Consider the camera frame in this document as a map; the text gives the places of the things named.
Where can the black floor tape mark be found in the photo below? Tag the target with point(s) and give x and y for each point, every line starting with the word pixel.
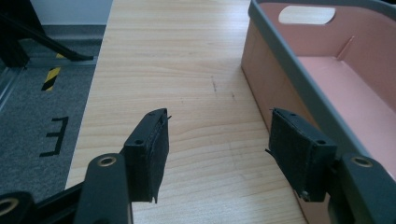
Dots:
pixel 57 135

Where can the yellow black striped floor tape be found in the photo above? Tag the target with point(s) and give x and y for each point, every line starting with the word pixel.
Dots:
pixel 51 77

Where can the black metal stand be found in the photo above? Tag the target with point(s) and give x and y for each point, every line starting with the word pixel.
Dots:
pixel 18 34

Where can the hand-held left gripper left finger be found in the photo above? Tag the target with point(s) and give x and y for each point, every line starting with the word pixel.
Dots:
pixel 146 161

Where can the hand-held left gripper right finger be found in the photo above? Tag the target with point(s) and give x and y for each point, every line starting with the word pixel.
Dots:
pixel 299 149

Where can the pink bin with grey rim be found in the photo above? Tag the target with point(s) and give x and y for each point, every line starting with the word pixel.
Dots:
pixel 330 81

